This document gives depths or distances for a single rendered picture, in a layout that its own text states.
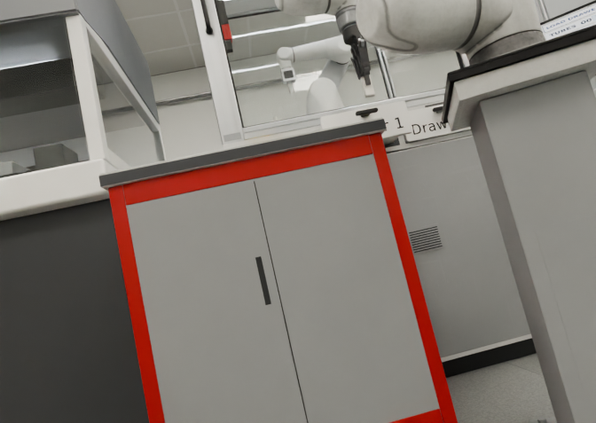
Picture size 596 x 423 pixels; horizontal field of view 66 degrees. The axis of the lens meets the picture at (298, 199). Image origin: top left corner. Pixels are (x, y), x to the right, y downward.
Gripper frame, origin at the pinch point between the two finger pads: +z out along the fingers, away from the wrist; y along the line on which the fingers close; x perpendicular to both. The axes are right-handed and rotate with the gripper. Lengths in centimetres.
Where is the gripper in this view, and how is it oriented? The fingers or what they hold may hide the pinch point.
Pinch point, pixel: (367, 86)
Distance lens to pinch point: 156.3
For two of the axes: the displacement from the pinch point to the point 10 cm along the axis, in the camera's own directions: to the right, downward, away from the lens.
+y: -0.9, 1.6, 9.8
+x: -9.7, 2.1, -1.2
